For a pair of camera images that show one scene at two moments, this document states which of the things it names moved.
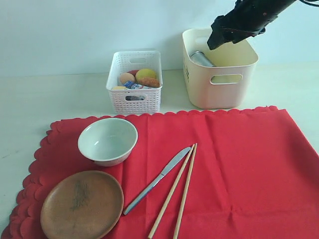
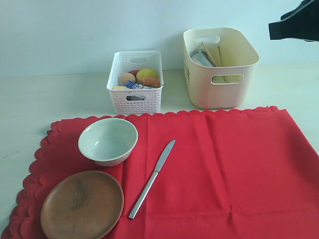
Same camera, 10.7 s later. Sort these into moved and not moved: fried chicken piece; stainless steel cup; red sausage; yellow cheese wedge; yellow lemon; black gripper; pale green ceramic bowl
Moved: black gripper
Not moved: stainless steel cup; pale green ceramic bowl; red sausage; fried chicken piece; yellow cheese wedge; yellow lemon
